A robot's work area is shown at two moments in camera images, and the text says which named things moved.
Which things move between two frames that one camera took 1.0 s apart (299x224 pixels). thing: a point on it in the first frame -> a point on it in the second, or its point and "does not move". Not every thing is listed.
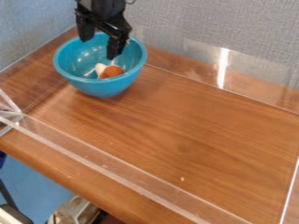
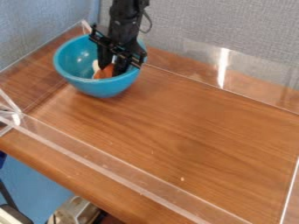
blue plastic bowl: (77, 58) does not move
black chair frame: (11, 206) does not move
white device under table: (78, 212) does not move
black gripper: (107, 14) -> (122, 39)
